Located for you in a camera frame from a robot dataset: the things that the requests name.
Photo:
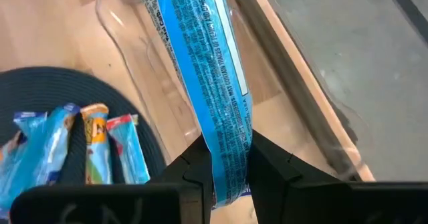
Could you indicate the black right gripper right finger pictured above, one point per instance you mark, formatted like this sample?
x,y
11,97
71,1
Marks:
x,y
267,167

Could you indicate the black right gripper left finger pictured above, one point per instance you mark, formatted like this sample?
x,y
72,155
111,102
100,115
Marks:
x,y
197,167

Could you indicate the blue crispy rice bar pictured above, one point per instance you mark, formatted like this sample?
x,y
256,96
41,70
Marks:
x,y
207,67
40,150

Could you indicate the blue snack bar left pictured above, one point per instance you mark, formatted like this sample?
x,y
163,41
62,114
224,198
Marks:
x,y
128,150

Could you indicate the clear plastic bin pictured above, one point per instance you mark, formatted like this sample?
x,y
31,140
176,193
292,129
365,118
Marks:
x,y
157,83

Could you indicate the round dark woven placemat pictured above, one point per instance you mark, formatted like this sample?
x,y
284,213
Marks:
x,y
43,90

